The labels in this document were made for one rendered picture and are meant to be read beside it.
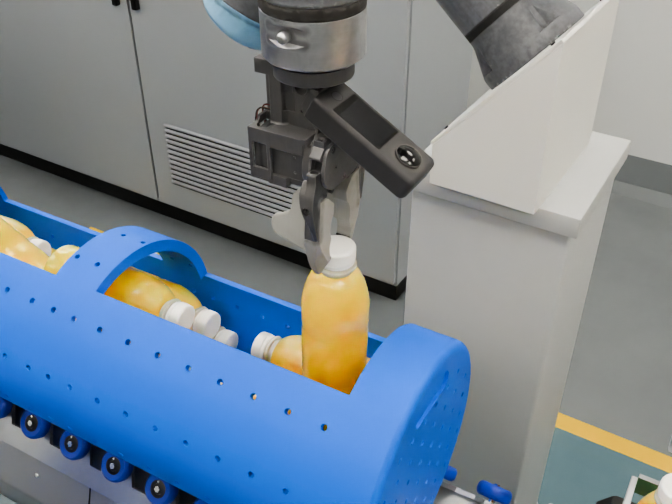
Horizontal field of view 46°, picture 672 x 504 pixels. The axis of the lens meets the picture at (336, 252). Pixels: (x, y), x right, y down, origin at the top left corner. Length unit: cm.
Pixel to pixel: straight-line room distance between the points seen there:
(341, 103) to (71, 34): 258
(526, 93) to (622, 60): 228
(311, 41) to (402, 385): 35
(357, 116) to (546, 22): 70
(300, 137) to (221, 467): 37
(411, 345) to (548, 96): 52
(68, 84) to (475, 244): 224
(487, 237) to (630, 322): 156
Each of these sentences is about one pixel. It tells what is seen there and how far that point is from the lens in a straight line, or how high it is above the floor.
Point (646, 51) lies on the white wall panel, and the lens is 347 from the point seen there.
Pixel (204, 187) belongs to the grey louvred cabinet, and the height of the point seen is 25.
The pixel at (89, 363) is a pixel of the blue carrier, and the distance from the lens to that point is 96.
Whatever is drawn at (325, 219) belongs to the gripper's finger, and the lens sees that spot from 74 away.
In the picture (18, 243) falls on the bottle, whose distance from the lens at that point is 120.
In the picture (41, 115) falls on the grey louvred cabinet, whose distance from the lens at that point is 359.
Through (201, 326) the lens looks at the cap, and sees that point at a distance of 105.
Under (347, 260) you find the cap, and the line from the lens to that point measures 78.
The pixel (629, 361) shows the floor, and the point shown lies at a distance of 278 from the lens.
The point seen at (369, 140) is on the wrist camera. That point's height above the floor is 149.
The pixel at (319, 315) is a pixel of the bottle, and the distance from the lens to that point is 80.
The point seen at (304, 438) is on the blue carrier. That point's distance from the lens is 82.
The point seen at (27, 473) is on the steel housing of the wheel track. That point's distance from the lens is 127.
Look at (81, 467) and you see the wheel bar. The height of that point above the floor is 93.
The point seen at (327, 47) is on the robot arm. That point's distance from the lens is 65.
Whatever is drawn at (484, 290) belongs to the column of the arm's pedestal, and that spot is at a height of 89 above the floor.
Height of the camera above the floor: 180
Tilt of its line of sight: 36 degrees down
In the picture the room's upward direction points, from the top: straight up
